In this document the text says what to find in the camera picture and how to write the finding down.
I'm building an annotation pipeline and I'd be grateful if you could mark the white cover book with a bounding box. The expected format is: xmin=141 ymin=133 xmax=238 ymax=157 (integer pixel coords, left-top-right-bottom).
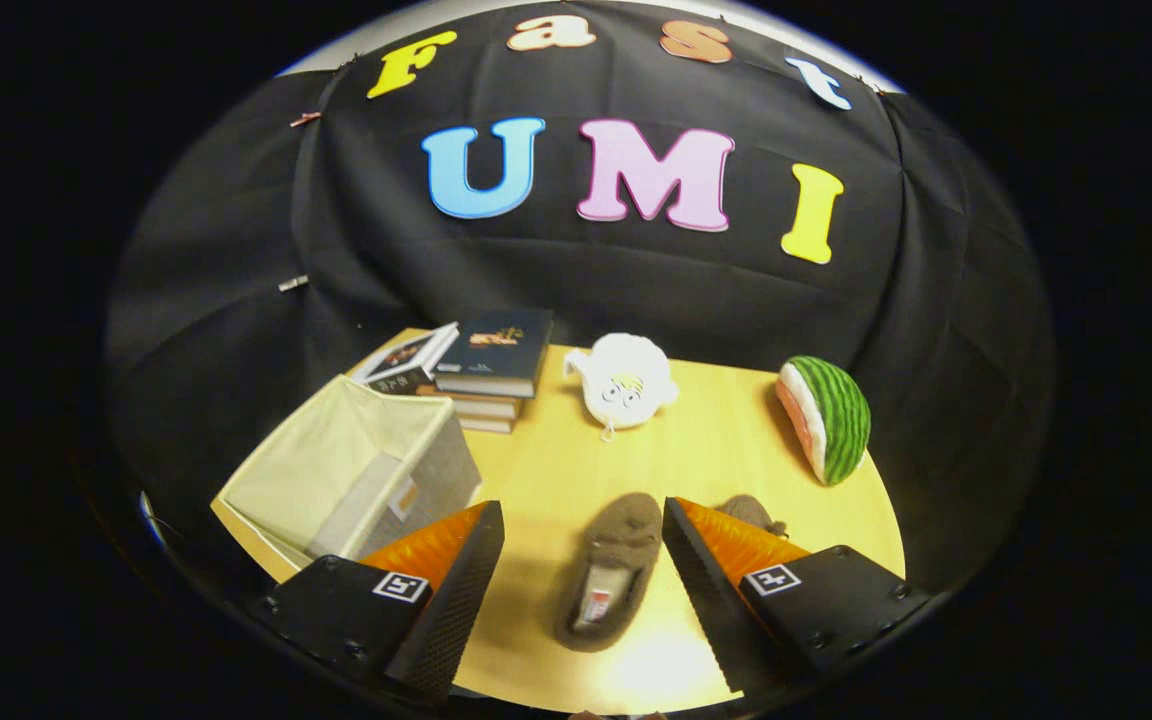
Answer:
xmin=351 ymin=322 xmax=460 ymax=396

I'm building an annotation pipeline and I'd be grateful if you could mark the grey fabric storage box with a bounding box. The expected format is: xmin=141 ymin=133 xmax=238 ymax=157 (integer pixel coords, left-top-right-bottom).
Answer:
xmin=211 ymin=375 xmax=484 ymax=586

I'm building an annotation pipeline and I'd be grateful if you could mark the black backdrop cloth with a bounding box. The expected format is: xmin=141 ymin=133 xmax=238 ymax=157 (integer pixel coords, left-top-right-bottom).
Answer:
xmin=101 ymin=0 xmax=1057 ymax=601

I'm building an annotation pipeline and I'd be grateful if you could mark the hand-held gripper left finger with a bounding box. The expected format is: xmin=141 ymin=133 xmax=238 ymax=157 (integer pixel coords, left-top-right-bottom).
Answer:
xmin=248 ymin=500 xmax=507 ymax=704

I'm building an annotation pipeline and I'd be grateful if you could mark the white cartoon plush toy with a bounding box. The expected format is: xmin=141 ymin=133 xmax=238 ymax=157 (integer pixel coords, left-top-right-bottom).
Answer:
xmin=563 ymin=333 xmax=680 ymax=441

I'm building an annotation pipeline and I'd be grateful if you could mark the brown fuzzy shoe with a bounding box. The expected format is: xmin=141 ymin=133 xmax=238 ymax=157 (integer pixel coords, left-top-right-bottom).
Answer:
xmin=554 ymin=492 xmax=664 ymax=653
xmin=714 ymin=495 xmax=789 ymax=541

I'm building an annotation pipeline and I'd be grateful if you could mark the watermelon slice plush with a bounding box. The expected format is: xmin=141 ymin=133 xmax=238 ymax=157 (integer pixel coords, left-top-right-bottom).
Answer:
xmin=775 ymin=356 xmax=872 ymax=487

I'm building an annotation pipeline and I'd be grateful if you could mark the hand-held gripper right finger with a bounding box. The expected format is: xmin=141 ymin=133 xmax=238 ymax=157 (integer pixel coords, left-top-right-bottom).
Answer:
xmin=661 ymin=496 xmax=935 ymax=698

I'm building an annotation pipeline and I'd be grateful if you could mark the dark blue book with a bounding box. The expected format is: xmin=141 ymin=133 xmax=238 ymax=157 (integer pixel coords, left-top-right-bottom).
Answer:
xmin=433 ymin=310 xmax=554 ymax=399

